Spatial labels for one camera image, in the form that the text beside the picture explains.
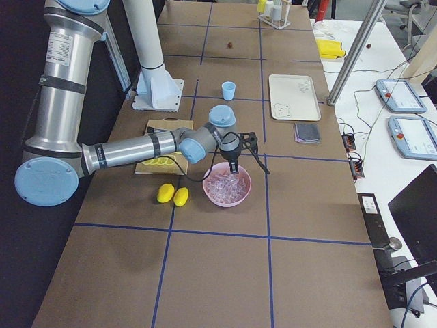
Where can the white cup rack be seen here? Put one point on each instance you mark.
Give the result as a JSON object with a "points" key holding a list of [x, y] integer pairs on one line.
{"points": [[281, 24]]}

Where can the upper teach pendant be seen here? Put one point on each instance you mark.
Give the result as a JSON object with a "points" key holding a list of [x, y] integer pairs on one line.
{"points": [[399, 96]]}

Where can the light blue cup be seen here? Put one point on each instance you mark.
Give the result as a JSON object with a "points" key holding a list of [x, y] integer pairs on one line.
{"points": [[228, 90]]}

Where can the aluminium frame post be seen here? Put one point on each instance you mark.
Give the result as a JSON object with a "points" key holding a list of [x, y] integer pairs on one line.
{"points": [[358, 45]]}

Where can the cream bear tray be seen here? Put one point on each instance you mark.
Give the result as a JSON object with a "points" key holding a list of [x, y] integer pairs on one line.
{"points": [[293, 97]]}

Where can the white upturned cup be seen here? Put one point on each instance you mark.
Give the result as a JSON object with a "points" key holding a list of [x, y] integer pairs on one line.
{"points": [[276, 12]]}

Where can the pink bowl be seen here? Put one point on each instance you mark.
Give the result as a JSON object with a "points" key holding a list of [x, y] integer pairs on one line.
{"points": [[224, 166]]}

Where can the pile of clear ice cubes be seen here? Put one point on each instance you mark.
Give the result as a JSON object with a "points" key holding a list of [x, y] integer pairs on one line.
{"points": [[226, 188]]}

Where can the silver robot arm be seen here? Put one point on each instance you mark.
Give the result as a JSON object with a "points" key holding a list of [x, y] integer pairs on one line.
{"points": [[53, 160]]}

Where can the red black connector board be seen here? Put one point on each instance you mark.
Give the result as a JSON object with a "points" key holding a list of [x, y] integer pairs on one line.
{"points": [[356, 165], [349, 142]]}

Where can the black monitor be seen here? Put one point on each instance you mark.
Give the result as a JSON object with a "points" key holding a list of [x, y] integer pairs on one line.
{"points": [[414, 212]]}

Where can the yellow lemon near bowl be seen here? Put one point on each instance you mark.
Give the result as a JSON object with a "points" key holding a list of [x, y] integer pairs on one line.
{"points": [[181, 197]]}

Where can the lower teach pendant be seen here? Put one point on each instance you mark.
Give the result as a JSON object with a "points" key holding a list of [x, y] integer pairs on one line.
{"points": [[413, 137]]}

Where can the black steel rod tool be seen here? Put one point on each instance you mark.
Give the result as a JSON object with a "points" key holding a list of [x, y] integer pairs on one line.
{"points": [[150, 130]]}

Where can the teach pendant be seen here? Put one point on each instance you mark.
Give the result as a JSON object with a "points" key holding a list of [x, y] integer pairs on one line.
{"points": [[413, 137], [399, 96]]}

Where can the grey folded cloth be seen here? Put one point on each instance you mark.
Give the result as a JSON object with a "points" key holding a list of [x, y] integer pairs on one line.
{"points": [[306, 133]]}

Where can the yellow lemon near edge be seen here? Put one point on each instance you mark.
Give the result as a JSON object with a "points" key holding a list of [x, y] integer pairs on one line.
{"points": [[165, 193]]}

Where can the yellow upturned cup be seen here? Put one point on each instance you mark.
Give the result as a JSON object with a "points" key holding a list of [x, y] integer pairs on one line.
{"points": [[261, 6]]}

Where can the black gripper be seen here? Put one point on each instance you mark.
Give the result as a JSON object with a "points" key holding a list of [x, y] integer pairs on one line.
{"points": [[231, 156]]}

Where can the upper red black connector board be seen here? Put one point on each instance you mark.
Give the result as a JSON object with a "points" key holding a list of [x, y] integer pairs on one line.
{"points": [[349, 142]]}

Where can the lower red black connector board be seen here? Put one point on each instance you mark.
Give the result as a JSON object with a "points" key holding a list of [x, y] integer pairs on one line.
{"points": [[356, 165]]}

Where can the black labelled bar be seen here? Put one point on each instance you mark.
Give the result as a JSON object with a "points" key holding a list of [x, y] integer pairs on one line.
{"points": [[373, 221]]}

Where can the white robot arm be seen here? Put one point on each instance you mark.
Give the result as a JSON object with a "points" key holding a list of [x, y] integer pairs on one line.
{"points": [[143, 27]]}

